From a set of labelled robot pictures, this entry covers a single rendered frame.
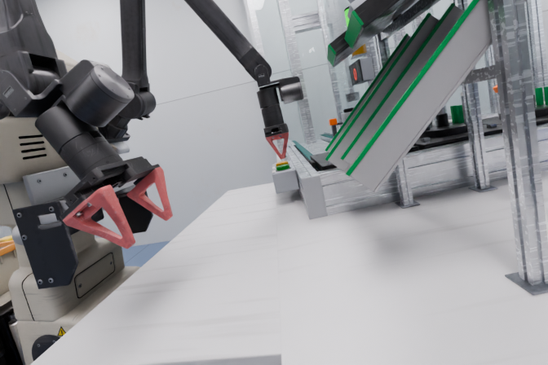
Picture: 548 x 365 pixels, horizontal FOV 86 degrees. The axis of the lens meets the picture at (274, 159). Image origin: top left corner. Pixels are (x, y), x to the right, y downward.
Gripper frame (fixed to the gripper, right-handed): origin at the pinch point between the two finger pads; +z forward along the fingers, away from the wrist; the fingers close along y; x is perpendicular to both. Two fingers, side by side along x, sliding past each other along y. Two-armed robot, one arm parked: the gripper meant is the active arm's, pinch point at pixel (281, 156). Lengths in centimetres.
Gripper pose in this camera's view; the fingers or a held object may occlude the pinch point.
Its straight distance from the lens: 86.4
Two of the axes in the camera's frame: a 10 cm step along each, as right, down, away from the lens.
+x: -9.7, 2.3, 0.2
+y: -0.1, -1.2, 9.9
